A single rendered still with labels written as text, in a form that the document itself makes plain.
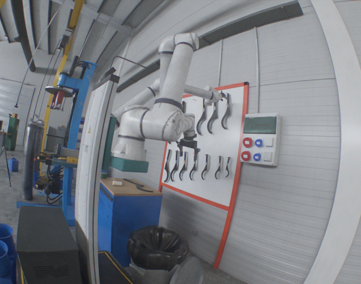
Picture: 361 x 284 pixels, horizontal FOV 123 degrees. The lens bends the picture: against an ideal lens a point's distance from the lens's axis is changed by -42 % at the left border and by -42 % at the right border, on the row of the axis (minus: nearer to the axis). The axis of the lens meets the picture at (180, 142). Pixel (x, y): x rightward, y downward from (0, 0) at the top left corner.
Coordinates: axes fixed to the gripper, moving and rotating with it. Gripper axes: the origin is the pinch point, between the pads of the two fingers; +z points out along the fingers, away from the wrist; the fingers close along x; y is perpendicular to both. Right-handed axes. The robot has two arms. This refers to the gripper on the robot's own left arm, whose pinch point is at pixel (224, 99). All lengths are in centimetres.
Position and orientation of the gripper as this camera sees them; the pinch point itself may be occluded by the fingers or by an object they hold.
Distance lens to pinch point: 208.5
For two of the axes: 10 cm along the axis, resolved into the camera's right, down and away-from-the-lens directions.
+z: 7.5, 1.7, 6.4
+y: 0.7, -9.8, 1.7
